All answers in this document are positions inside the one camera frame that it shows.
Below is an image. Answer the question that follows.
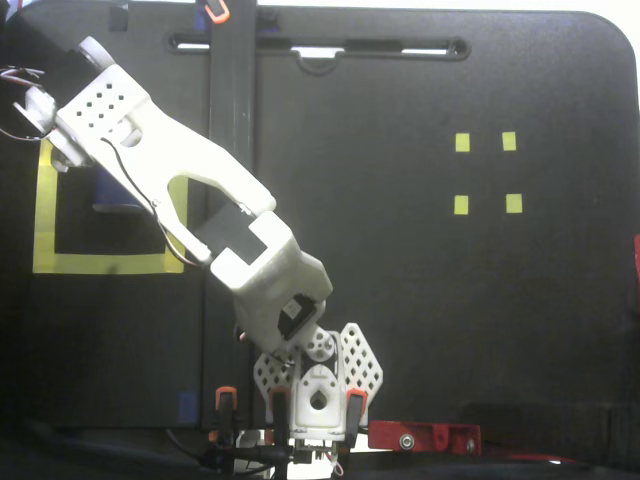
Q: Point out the yellow tape square outline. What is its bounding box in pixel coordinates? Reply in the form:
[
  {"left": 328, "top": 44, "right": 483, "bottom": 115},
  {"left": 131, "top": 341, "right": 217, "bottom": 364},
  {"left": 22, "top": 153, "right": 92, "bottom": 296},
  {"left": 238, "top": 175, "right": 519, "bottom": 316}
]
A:
[{"left": 32, "top": 138, "right": 191, "bottom": 275}]

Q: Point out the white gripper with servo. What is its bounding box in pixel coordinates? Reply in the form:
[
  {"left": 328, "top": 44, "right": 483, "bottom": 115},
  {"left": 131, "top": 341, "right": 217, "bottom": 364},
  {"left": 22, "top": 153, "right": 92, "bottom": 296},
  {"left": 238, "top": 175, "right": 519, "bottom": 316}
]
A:
[{"left": 12, "top": 85, "right": 95, "bottom": 174}]

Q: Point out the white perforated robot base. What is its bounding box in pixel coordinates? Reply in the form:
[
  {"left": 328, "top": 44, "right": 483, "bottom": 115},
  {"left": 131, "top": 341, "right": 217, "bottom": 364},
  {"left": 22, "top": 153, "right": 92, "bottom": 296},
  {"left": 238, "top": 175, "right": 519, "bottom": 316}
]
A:
[{"left": 253, "top": 322, "right": 385, "bottom": 444}]

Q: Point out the black flat bar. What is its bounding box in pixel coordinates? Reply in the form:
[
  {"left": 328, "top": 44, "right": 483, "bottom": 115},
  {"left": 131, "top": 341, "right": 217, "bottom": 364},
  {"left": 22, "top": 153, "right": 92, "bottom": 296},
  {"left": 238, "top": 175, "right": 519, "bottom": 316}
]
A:
[{"left": 201, "top": 0, "right": 260, "bottom": 432}]

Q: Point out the red white black servo cable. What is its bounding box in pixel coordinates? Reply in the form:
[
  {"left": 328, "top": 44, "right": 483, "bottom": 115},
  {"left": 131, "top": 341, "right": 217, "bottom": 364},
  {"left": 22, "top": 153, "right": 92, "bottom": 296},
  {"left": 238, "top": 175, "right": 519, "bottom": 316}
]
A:
[
  {"left": 0, "top": 64, "right": 49, "bottom": 144},
  {"left": 99, "top": 137, "right": 206, "bottom": 269}
]

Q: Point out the small motor controller board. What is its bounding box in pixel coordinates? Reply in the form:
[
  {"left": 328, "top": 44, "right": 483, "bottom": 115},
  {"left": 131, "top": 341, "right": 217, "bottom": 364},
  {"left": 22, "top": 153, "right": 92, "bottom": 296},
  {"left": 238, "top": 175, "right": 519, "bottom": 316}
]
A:
[{"left": 291, "top": 437, "right": 350, "bottom": 465}]

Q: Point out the black power cable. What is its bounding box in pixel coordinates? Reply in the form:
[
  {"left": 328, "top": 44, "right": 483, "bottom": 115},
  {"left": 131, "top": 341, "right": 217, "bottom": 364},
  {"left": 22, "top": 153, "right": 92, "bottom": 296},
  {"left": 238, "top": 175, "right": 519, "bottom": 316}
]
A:
[{"left": 164, "top": 428, "right": 291, "bottom": 476}]

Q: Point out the red corner bracket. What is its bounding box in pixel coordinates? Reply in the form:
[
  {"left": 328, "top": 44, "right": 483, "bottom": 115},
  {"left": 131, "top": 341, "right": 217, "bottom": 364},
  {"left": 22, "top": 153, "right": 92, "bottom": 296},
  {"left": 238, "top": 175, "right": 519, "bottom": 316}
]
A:
[{"left": 368, "top": 419, "right": 484, "bottom": 457}]

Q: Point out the blue and white charger plug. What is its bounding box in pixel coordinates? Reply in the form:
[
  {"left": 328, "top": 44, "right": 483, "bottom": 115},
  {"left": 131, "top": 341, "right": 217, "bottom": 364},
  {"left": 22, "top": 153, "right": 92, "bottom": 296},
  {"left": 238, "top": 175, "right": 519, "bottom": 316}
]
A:
[{"left": 92, "top": 167, "right": 154, "bottom": 214}]

